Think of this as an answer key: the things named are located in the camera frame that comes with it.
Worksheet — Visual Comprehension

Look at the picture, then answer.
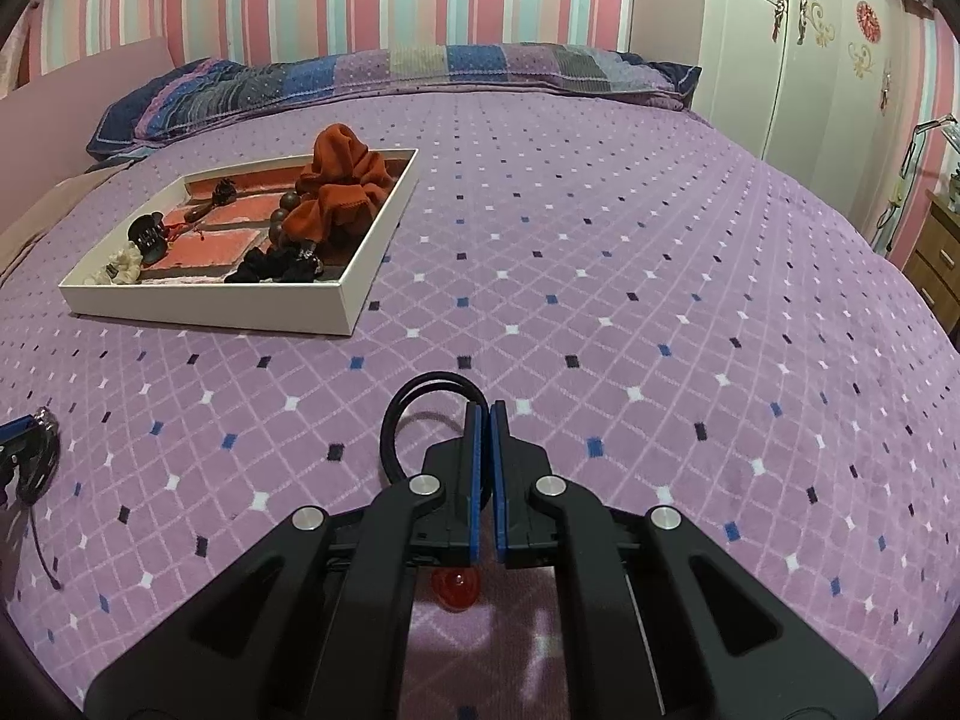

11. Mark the purple diamond-pattern blanket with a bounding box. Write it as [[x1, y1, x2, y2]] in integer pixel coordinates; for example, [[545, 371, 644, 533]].
[[0, 86, 960, 720]]

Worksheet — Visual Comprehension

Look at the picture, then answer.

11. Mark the white wardrobe with floral decals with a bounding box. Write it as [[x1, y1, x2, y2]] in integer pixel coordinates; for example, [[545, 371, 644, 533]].
[[688, 0, 914, 166]]

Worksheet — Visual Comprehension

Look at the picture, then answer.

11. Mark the desk lamp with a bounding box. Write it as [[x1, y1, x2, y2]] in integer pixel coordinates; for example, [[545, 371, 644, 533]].
[[868, 112, 959, 250]]

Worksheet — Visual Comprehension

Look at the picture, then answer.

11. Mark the orange scrunchie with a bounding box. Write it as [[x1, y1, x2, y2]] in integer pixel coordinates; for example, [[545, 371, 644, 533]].
[[295, 124, 396, 257]]

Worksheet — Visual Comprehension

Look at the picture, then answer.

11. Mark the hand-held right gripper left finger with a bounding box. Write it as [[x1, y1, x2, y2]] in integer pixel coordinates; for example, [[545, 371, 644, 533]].
[[82, 400, 490, 720]]

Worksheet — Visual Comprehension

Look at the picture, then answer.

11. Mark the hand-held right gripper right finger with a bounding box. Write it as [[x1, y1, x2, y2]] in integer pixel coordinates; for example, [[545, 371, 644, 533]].
[[487, 400, 880, 720]]

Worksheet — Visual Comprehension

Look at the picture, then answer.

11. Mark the cream scrunchie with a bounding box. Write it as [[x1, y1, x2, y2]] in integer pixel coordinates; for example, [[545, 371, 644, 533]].
[[85, 245, 145, 287]]

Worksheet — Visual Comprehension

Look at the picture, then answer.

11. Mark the black hair claw clip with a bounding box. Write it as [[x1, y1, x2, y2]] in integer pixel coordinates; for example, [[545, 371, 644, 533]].
[[123, 211, 171, 266]]

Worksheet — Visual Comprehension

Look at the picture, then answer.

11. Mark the striped patchwork pillow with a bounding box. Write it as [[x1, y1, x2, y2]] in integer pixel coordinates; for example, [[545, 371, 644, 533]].
[[85, 45, 704, 163]]

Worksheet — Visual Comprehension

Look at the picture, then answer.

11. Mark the beige cloth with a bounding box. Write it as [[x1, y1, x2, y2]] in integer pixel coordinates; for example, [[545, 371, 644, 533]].
[[0, 163, 130, 280]]

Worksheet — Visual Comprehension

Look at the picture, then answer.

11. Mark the wooden drawer cabinet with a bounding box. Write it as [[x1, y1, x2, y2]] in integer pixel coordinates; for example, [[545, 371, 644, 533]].
[[902, 190, 960, 317]]

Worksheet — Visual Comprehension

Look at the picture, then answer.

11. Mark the brown wooden bead bracelet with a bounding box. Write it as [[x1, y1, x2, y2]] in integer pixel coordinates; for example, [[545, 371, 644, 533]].
[[265, 192, 302, 250]]

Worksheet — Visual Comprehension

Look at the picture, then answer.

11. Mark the black scrunchie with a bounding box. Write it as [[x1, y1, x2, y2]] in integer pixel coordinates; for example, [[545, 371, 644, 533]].
[[223, 242, 325, 285]]

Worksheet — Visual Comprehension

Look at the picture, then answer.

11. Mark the pink headboard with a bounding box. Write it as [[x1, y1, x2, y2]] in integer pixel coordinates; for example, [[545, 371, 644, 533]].
[[0, 35, 179, 235]]

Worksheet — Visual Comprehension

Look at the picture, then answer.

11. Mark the black hair tie red bead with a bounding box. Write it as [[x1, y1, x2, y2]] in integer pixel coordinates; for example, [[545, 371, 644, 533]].
[[379, 373, 490, 611]]

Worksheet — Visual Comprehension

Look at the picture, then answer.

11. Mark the black braided leather bracelet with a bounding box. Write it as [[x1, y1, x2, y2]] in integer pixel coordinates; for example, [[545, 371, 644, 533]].
[[11, 405, 67, 592]]

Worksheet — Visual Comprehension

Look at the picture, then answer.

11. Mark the white tray with brick liner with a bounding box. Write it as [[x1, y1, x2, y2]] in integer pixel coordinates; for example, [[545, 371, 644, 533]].
[[58, 148, 422, 338]]

